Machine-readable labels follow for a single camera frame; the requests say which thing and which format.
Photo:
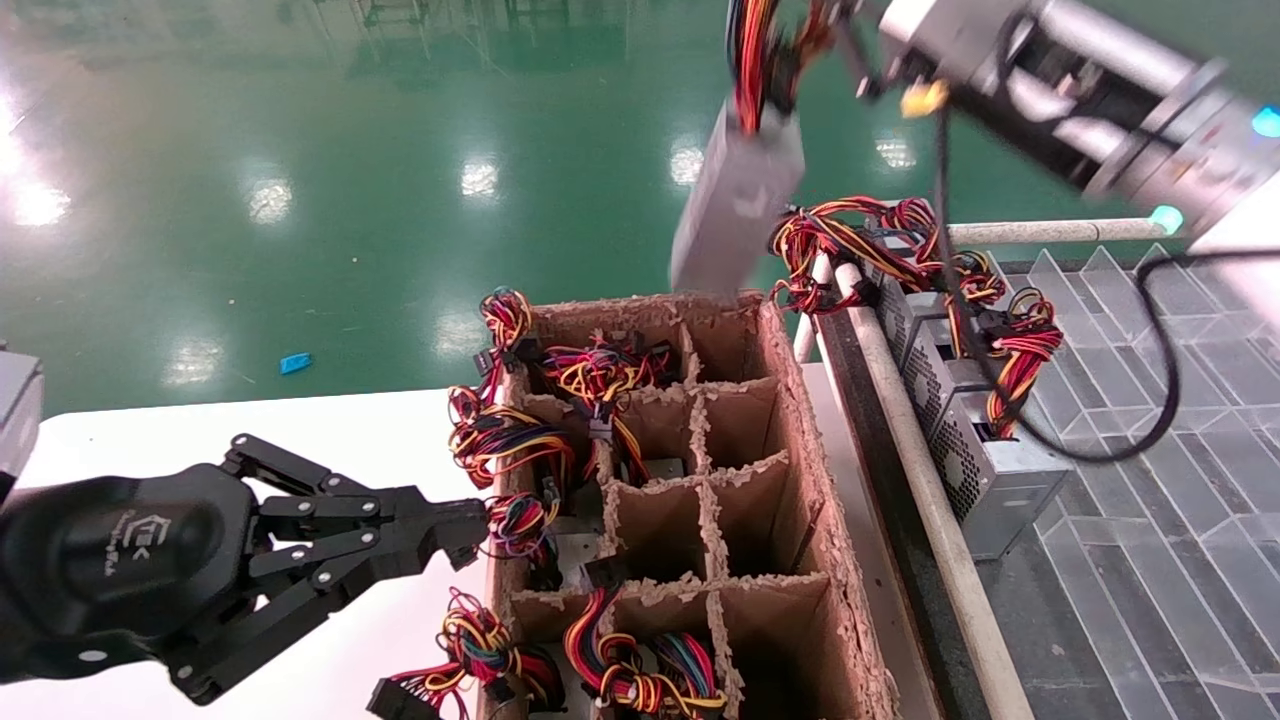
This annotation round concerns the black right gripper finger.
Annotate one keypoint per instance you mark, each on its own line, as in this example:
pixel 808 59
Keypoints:
pixel 865 55

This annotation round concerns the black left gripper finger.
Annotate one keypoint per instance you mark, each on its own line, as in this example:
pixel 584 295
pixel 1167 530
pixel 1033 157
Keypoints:
pixel 420 510

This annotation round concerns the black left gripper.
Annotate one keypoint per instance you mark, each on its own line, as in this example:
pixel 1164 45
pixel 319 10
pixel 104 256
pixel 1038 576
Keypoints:
pixel 120 560

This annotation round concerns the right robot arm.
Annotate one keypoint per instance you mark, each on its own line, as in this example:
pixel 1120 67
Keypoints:
pixel 1130 110

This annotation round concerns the small blue scrap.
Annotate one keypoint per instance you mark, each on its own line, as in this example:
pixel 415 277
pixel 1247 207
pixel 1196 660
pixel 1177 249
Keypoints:
pixel 296 364

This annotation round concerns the brown cardboard divider box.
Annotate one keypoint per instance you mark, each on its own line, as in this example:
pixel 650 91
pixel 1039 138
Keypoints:
pixel 760 520

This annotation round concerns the clear plastic divider tray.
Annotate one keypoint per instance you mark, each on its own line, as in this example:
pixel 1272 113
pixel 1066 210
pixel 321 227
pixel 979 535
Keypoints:
pixel 1180 560

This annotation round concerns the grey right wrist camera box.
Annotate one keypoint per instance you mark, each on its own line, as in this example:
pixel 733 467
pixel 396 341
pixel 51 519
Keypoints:
pixel 950 30

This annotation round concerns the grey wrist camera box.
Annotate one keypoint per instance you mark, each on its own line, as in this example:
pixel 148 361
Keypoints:
pixel 18 410
pixel 950 30

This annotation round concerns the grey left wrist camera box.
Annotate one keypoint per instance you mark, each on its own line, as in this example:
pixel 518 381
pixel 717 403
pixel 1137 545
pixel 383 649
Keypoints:
pixel 18 410

